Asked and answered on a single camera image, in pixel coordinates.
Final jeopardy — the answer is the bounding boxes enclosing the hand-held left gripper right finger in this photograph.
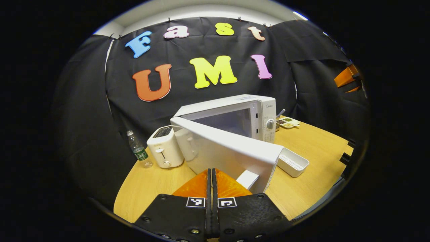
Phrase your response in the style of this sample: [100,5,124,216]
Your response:
[212,168,292,242]

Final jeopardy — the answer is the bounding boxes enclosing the white toaster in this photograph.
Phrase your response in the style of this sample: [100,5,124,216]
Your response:
[146,125,185,169]

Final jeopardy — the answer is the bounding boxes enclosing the white rectangular tray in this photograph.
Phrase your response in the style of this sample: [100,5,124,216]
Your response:
[276,147,310,178]

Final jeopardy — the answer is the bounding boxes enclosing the white divided seasoning dish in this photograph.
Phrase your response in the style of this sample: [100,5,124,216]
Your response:
[278,117,301,129]

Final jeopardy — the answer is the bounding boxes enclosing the black backdrop cloth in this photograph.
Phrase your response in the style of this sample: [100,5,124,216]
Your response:
[50,16,370,209]

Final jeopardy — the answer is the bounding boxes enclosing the white microwave oven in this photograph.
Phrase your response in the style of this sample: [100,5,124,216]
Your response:
[170,94,285,195]

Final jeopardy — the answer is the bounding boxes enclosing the clear plastic water bottle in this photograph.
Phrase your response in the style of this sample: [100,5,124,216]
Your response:
[126,130,154,169]

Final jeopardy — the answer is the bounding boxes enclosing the row of black cloth clips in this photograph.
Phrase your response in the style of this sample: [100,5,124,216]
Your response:
[107,16,273,39]

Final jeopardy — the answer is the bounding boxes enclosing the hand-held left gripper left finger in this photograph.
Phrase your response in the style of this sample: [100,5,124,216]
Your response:
[133,168,213,242]

